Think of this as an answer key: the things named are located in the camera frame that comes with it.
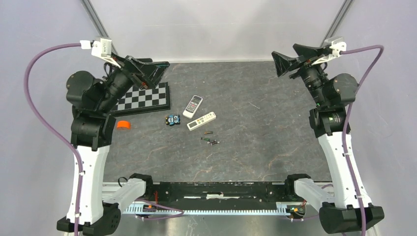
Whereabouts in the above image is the black white checkerboard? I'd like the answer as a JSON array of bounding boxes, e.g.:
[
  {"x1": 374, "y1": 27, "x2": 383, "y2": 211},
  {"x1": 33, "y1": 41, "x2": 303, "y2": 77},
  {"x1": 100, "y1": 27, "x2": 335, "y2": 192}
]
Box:
[{"x1": 111, "y1": 82, "x2": 171, "y2": 117}]

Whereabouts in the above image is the dark AAA battery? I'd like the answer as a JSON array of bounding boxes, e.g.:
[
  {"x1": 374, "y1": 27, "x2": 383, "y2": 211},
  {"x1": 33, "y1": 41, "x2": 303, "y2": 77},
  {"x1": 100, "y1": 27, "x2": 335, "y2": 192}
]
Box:
[{"x1": 208, "y1": 140, "x2": 220, "y2": 146}]

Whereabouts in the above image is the white slotted cable duct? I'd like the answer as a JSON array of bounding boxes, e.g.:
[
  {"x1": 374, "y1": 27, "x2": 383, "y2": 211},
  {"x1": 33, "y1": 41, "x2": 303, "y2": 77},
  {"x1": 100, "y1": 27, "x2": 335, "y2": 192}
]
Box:
[{"x1": 122, "y1": 202, "x2": 290, "y2": 216}]

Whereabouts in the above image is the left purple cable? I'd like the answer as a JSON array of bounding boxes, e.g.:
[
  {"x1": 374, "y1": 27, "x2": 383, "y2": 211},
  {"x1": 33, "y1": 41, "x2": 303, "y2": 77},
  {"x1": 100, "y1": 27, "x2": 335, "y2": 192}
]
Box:
[{"x1": 24, "y1": 43, "x2": 84, "y2": 236}]

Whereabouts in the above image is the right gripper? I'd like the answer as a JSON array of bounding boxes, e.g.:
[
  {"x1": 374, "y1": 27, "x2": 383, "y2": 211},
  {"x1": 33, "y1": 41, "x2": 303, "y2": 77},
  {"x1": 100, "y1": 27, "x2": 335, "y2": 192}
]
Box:
[{"x1": 272, "y1": 43, "x2": 329, "y2": 107}]

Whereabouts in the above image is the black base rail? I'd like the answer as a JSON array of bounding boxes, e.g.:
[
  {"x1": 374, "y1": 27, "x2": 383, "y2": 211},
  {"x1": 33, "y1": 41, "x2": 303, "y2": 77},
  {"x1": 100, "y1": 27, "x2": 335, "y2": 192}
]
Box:
[{"x1": 142, "y1": 181, "x2": 299, "y2": 210}]

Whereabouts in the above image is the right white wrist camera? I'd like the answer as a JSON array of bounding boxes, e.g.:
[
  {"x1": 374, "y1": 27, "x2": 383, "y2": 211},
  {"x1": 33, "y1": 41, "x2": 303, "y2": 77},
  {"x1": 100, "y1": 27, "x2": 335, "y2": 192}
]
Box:
[{"x1": 312, "y1": 36, "x2": 347, "y2": 65}]

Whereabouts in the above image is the grey white remote control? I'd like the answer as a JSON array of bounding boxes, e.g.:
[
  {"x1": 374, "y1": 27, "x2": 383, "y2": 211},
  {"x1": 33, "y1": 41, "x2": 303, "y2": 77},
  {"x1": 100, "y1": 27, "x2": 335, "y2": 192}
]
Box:
[{"x1": 182, "y1": 95, "x2": 203, "y2": 118}]

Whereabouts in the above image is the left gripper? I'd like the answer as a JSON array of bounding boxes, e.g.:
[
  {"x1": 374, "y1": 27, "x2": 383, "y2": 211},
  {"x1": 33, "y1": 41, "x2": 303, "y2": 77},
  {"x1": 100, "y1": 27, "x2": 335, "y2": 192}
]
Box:
[{"x1": 97, "y1": 51, "x2": 170, "y2": 113}]

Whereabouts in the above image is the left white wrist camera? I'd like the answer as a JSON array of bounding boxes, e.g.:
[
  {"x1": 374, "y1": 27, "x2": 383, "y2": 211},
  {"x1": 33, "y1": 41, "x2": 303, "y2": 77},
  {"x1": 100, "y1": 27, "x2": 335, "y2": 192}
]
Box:
[{"x1": 79, "y1": 37, "x2": 121, "y2": 68}]

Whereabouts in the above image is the white long remote control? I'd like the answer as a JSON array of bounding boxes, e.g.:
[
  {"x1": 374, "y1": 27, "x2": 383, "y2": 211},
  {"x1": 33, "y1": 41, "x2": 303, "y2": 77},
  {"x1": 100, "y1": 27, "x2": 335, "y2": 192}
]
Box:
[{"x1": 187, "y1": 112, "x2": 216, "y2": 131}]

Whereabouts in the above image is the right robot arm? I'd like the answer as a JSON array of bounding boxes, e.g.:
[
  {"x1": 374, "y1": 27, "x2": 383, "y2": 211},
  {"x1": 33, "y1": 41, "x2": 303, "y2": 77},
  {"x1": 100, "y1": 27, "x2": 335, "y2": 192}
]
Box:
[{"x1": 271, "y1": 40, "x2": 385, "y2": 235}]

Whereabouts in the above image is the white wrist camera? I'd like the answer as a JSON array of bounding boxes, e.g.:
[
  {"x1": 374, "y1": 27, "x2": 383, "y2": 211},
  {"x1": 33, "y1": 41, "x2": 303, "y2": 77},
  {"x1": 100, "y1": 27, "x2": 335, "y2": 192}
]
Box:
[
  {"x1": 79, "y1": 37, "x2": 121, "y2": 68},
  {"x1": 312, "y1": 36, "x2": 347, "y2": 65}
]

